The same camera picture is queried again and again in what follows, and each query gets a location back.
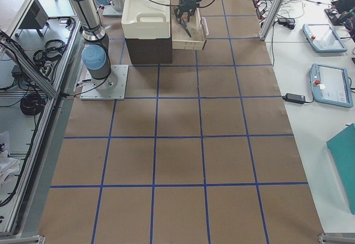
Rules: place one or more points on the grey orange scissors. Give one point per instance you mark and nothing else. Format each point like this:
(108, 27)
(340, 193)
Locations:
(184, 25)

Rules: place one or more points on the wooden drawer with white handle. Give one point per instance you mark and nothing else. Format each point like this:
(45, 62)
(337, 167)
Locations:
(198, 29)

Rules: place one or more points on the white plastic tray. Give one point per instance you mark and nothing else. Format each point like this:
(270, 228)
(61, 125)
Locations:
(143, 19)

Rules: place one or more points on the dark wooden cabinet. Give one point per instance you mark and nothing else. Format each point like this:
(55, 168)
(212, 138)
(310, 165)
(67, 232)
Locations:
(150, 51)

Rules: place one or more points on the far teach pendant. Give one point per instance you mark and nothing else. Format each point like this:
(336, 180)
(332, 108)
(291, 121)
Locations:
(323, 38)

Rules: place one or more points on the teach pendant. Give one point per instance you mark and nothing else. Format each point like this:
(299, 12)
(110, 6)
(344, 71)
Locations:
(323, 38)
(330, 85)

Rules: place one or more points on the black power adapter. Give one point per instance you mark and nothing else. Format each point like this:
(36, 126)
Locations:
(294, 98)

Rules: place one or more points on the grey metal box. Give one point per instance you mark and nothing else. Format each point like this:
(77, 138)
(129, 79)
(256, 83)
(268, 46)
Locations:
(36, 18)

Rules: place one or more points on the near teach pendant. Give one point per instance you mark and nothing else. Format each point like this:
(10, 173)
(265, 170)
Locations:
(330, 85)

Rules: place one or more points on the teal box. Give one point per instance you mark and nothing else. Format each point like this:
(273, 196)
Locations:
(342, 150)

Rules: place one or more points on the aluminium frame post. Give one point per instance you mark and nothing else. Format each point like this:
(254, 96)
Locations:
(268, 22)

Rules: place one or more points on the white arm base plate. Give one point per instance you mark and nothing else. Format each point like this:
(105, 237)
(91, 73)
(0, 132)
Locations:
(113, 88)

